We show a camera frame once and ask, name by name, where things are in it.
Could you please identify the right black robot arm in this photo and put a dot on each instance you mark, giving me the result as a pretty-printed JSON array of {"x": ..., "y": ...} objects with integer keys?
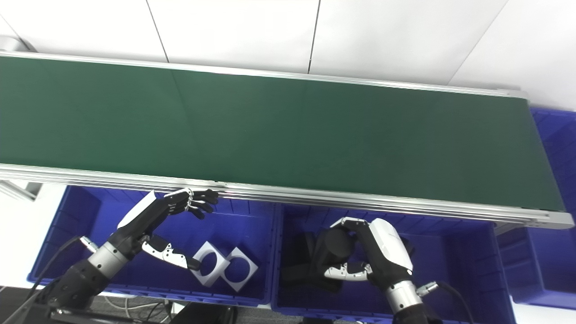
[{"x": 407, "y": 301}]

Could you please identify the blue bin with grey parts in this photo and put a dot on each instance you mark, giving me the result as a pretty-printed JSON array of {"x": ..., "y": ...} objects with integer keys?
[{"x": 247, "y": 225}]

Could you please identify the aluminium conveyor leg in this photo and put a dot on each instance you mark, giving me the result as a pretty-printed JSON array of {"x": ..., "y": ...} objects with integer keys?
[{"x": 18, "y": 189}]

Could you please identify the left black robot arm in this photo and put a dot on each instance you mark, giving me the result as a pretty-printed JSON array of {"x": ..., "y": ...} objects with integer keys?
[{"x": 81, "y": 274}]

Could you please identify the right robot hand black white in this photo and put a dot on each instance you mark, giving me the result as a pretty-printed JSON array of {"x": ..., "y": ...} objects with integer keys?
[{"x": 387, "y": 252}]

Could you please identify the green conveyor belt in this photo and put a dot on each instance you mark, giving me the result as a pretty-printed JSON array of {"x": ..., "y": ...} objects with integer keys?
[
  {"x": 315, "y": 195},
  {"x": 279, "y": 130}
]

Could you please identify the black cylinder block part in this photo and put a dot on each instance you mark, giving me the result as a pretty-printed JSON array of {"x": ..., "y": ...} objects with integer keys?
[
  {"x": 299, "y": 256},
  {"x": 335, "y": 252}
]

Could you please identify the blue bin with black parts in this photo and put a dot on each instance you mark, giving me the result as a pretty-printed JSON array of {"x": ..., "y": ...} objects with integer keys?
[{"x": 459, "y": 261}]

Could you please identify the grey square plate with hole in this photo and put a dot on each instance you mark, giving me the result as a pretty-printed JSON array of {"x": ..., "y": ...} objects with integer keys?
[
  {"x": 249, "y": 275},
  {"x": 202, "y": 276}
]

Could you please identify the empty blue bin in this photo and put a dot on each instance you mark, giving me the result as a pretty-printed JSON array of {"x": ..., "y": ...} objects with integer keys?
[{"x": 553, "y": 189}]

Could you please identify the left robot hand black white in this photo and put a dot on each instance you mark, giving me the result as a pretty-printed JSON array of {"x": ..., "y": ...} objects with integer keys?
[{"x": 144, "y": 216}]

